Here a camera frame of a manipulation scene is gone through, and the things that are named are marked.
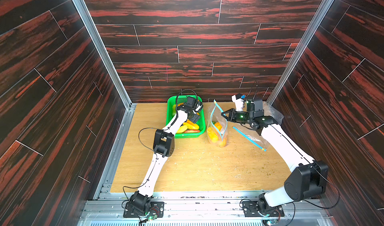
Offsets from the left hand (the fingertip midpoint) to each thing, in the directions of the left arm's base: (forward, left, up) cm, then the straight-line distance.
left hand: (193, 115), depth 111 cm
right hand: (-18, -17, +23) cm, 34 cm away
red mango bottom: (-17, +1, +3) cm, 17 cm away
